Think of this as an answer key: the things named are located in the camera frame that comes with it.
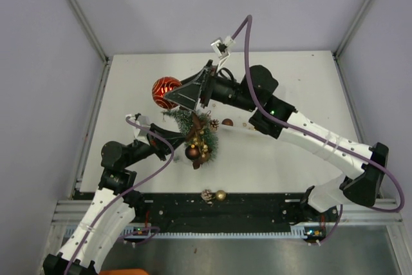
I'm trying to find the gold small bauble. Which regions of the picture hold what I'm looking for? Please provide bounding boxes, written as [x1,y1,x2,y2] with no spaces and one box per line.
[215,190,227,201]

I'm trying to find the dark brown small bauble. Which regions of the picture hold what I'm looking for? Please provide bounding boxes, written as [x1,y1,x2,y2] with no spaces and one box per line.
[221,119,234,126]

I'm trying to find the small green christmas tree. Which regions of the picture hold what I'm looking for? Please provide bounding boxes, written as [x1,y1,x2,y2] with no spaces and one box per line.
[162,108,219,170]

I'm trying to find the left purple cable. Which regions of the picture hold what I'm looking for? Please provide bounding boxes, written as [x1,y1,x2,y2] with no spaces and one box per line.
[62,113,176,275]

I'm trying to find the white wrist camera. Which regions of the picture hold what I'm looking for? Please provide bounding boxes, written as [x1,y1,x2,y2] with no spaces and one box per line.
[211,36,236,70]
[126,113,151,143]

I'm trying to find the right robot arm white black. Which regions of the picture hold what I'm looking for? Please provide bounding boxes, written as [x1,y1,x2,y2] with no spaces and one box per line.
[161,62,389,221]

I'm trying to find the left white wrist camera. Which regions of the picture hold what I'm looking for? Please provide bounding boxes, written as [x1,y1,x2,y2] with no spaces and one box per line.
[126,113,151,143]

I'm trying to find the brown ribbon gold garland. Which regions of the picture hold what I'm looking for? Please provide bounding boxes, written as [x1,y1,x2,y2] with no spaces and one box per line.
[185,112,212,170]

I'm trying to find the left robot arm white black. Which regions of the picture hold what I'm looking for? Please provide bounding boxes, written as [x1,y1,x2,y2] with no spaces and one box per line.
[42,119,185,274]

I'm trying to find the grey cable duct strip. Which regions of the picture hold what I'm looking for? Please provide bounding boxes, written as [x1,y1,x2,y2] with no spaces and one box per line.
[66,225,326,240]

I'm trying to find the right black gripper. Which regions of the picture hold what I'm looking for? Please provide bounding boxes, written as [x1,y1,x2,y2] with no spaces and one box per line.
[165,61,258,113]

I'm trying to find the white plastic basket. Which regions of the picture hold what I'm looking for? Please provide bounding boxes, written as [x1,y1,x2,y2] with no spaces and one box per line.
[216,106,256,133]

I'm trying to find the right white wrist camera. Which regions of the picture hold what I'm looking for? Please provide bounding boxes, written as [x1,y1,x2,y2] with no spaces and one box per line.
[211,36,236,70]

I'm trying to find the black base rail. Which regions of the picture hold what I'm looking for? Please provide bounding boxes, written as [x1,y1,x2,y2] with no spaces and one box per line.
[132,193,337,232]

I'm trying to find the large brown matte bauble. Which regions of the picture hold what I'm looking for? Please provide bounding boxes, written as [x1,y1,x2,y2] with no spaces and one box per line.
[185,145,201,160]

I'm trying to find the orange plastic crate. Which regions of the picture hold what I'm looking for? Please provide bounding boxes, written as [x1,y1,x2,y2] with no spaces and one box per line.
[99,269,149,275]

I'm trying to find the brown pine cone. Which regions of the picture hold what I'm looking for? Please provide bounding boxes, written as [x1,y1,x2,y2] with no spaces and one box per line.
[209,119,220,131]
[201,189,214,202]

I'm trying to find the red glitter bauble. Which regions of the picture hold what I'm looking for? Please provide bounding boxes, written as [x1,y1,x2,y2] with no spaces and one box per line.
[151,77,182,109]

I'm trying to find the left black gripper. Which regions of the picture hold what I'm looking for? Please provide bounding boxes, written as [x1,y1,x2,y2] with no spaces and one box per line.
[123,122,190,168]

